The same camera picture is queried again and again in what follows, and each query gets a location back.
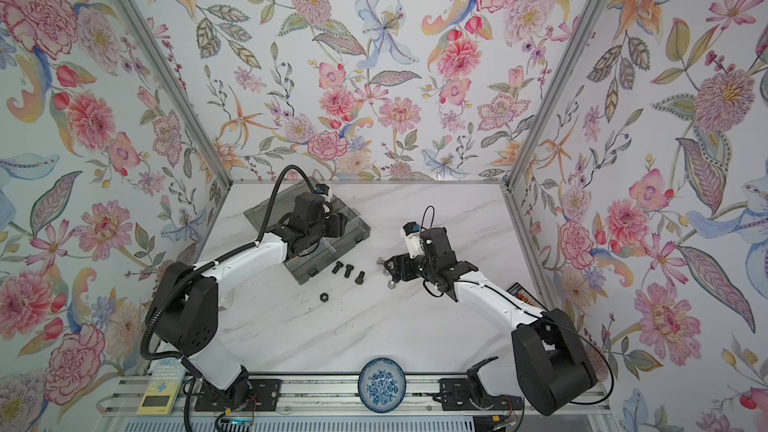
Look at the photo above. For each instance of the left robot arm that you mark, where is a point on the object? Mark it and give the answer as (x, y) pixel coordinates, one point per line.
(182, 320)

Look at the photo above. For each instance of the yellow green device on rail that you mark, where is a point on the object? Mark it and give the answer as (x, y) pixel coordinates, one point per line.
(164, 384)

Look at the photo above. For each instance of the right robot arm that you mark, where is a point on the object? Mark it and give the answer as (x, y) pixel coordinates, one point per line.
(551, 367)

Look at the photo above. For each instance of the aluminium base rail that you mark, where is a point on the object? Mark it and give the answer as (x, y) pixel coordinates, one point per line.
(298, 395)

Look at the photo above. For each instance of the blue white patterned plate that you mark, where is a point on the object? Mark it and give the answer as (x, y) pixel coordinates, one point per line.
(381, 385)

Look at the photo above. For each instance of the black remote with buttons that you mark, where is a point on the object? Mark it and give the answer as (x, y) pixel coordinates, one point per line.
(524, 299)

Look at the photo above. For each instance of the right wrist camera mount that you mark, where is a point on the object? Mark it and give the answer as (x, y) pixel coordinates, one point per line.
(411, 234)

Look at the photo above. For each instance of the grey plastic organizer box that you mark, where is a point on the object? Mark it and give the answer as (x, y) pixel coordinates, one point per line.
(330, 250)

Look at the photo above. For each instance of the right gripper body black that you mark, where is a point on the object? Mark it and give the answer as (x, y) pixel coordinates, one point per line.
(415, 268)

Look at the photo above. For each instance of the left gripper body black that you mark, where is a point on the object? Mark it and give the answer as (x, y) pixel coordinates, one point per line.
(326, 226)

